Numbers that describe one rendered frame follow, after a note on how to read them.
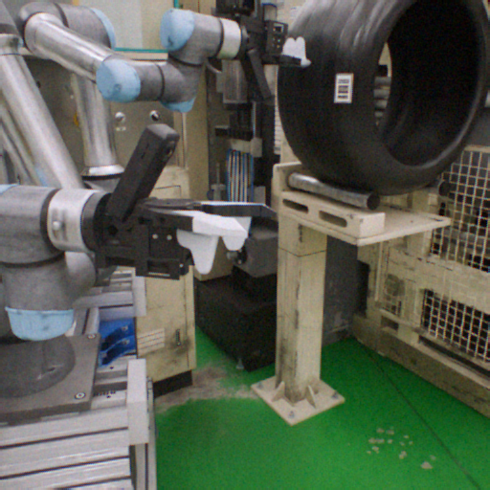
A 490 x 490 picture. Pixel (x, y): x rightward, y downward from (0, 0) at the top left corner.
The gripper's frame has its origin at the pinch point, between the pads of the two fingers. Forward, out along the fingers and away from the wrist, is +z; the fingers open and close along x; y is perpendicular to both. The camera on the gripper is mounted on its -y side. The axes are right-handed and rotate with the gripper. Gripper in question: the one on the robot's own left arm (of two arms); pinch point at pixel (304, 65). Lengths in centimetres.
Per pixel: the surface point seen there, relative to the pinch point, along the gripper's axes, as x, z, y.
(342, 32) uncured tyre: -7.8, 3.1, 7.1
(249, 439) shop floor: 21, 13, -122
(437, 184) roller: -10, 45, -26
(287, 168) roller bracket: 23.4, 17.0, -27.4
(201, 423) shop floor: 37, 3, -123
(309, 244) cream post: 26, 33, -53
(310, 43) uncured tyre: 1.3, 1.9, 5.1
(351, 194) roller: -4.8, 17.5, -29.9
